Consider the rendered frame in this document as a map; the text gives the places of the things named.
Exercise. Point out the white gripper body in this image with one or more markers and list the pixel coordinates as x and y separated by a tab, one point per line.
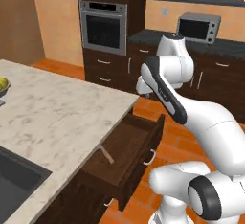
143	87

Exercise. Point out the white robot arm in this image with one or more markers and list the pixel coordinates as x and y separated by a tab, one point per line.
210	129

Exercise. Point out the dark wood drawer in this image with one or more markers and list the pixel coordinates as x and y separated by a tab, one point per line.
127	145

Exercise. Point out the grey toaster oven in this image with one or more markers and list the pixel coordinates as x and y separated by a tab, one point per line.
198	28

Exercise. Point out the dark wood cupboard run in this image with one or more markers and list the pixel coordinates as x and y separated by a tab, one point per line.
223	71

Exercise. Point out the dark wood island cabinet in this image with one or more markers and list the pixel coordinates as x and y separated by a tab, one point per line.
79	199

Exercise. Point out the dark fruit bowl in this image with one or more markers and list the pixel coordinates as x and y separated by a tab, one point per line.
3	91

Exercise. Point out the yellow-green fruit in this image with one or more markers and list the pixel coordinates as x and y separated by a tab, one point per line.
2	82

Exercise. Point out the dark grey sink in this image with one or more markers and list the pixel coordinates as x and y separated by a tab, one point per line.
16	180

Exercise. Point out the silver wall oven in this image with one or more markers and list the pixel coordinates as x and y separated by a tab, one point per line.
103	28

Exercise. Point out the white wall socket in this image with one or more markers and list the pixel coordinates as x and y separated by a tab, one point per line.
165	11

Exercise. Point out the dark grey wall shelf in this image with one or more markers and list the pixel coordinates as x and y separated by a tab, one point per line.
191	0

